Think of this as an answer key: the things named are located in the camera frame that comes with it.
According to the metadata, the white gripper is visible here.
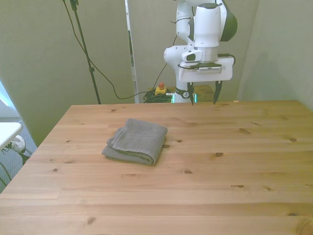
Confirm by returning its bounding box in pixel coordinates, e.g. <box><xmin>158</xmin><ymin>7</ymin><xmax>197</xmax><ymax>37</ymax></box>
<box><xmin>178</xmin><ymin>56</ymin><xmax>234</xmax><ymax>106</ymax></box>

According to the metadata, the grey folded towel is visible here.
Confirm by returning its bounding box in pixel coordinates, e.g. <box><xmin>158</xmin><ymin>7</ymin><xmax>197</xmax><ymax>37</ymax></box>
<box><xmin>101</xmin><ymin>118</ymin><xmax>168</xmax><ymax>166</ymax></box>

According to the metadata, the yellow emergency stop button box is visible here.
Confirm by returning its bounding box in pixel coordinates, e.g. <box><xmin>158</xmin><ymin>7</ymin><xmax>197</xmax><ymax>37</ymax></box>
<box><xmin>155</xmin><ymin>82</ymin><xmax>168</xmax><ymax>96</ymax></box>

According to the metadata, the white vertical panel edge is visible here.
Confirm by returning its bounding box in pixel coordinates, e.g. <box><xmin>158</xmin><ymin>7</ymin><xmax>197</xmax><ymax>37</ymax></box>
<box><xmin>124</xmin><ymin>0</ymin><xmax>139</xmax><ymax>104</ymax></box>

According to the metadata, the white side table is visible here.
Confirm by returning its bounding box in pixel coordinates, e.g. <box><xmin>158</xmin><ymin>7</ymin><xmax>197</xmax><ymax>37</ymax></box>
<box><xmin>0</xmin><ymin>122</ymin><xmax>23</xmax><ymax>150</ymax></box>

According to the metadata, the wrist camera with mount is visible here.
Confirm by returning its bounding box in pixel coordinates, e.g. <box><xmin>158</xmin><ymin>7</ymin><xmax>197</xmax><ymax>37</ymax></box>
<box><xmin>180</xmin><ymin>48</ymin><xmax>236</xmax><ymax>73</ymax></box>

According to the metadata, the black coiled cable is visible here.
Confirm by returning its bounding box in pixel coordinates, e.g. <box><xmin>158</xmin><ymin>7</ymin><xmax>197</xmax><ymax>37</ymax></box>
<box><xmin>143</xmin><ymin>91</ymin><xmax>174</xmax><ymax>104</ymax></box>

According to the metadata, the black camera tripod stand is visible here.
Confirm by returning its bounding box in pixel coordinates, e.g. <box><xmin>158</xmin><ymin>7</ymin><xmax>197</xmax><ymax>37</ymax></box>
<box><xmin>63</xmin><ymin>0</ymin><xmax>102</xmax><ymax>105</ymax></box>

